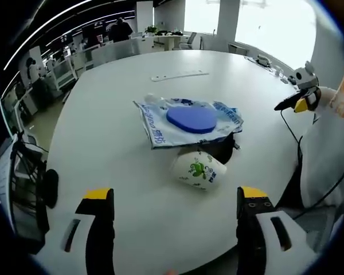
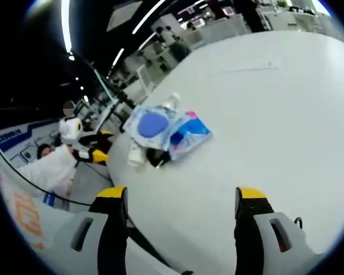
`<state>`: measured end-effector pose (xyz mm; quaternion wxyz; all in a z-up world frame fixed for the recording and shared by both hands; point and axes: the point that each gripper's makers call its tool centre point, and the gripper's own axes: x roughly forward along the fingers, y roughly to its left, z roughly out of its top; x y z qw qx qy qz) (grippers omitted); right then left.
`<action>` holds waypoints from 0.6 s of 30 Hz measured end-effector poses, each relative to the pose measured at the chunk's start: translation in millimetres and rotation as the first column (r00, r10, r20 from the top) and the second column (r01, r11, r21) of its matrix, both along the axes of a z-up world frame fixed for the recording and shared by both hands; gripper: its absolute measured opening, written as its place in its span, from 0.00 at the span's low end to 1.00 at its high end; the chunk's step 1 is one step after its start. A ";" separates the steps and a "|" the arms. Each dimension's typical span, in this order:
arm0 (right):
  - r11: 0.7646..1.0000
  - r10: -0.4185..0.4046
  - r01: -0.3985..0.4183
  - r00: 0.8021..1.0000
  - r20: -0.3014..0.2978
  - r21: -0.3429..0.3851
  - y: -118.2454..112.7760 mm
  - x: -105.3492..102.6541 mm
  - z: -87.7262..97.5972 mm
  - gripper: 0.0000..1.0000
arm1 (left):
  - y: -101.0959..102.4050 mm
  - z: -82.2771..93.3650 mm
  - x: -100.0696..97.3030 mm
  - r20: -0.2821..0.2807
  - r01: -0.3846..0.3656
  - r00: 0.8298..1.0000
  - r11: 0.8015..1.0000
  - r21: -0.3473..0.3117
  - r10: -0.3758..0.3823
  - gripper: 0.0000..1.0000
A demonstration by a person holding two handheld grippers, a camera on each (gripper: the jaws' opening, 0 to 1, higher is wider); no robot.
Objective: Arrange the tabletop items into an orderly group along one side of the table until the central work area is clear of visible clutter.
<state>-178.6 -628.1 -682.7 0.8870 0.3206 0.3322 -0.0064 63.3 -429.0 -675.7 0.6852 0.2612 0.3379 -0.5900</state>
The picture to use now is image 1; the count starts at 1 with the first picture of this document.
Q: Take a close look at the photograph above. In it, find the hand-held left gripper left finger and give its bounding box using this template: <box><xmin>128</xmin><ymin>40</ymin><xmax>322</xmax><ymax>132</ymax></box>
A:
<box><xmin>31</xmin><ymin>187</ymin><xmax>116</xmax><ymax>275</ymax></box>

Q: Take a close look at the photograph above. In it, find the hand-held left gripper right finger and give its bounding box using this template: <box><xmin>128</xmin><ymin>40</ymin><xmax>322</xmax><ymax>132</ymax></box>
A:
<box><xmin>235</xmin><ymin>186</ymin><xmax>316</xmax><ymax>275</ymax></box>

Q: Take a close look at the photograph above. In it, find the black pouch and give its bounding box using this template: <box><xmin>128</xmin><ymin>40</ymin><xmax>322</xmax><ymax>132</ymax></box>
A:
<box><xmin>199</xmin><ymin>132</ymin><xmax>242</xmax><ymax>166</ymax></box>

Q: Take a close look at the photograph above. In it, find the white paper cup green print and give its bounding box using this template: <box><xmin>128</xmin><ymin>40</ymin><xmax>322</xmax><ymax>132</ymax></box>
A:
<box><xmin>171</xmin><ymin>151</ymin><xmax>228</xmax><ymax>192</ymax></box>

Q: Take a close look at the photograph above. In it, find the blue round disc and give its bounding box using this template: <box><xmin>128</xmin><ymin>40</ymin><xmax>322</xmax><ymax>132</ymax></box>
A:
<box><xmin>165</xmin><ymin>106</ymin><xmax>218</xmax><ymax>135</ymax></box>

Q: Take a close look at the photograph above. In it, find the blue and white plastic bag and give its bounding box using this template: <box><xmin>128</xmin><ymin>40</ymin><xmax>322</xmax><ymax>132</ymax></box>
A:
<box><xmin>132</xmin><ymin>96</ymin><xmax>245</xmax><ymax>150</ymax></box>

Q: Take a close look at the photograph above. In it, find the white device on table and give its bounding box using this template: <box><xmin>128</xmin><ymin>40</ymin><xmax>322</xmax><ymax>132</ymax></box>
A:
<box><xmin>255</xmin><ymin>54</ymin><xmax>273</xmax><ymax>68</ymax></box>

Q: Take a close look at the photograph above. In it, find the person's white shirt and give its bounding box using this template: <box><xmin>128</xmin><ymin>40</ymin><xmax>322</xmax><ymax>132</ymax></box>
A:
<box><xmin>298</xmin><ymin>64</ymin><xmax>344</xmax><ymax>209</ymax></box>

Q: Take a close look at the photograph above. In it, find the black office chair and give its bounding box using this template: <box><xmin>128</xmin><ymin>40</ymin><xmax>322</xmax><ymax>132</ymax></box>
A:
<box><xmin>0</xmin><ymin>133</ymin><xmax>60</xmax><ymax>254</ymax></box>

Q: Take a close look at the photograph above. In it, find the white round table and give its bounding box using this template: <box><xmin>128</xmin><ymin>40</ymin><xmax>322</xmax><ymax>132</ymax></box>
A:
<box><xmin>31</xmin><ymin>49</ymin><xmax>342</xmax><ymax>275</ymax></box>

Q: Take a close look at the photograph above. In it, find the white power strip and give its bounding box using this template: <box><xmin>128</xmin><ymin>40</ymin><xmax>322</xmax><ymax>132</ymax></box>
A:
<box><xmin>150</xmin><ymin>70</ymin><xmax>210</xmax><ymax>83</ymax></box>

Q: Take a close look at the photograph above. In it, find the grey office chair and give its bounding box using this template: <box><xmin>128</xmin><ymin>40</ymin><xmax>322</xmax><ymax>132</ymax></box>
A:
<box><xmin>178</xmin><ymin>32</ymin><xmax>198</xmax><ymax>51</ymax></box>

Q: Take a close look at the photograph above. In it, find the white background desk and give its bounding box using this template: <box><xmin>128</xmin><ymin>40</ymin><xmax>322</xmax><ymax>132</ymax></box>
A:
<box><xmin>154</xmin><ymin>34</ymin><xmax>185</xmax><ymax>52</ymax></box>

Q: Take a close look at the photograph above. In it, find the grey desk partition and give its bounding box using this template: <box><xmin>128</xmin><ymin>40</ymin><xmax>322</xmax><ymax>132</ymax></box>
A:
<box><xmin>91</xmin><ymin>37</ymin><xmax>155</xmax><ymax>69</ymax></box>

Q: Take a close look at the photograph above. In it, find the black cable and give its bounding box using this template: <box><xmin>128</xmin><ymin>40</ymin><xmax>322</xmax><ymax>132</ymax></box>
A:
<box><xmin>292</xmin><ymin>159</ymin><xmax>344</xmax><ymax>221</ymax></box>
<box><xmin>280</xmin><ymin>110</ymin><xmax>304</xmax><ymax>167</ymax></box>

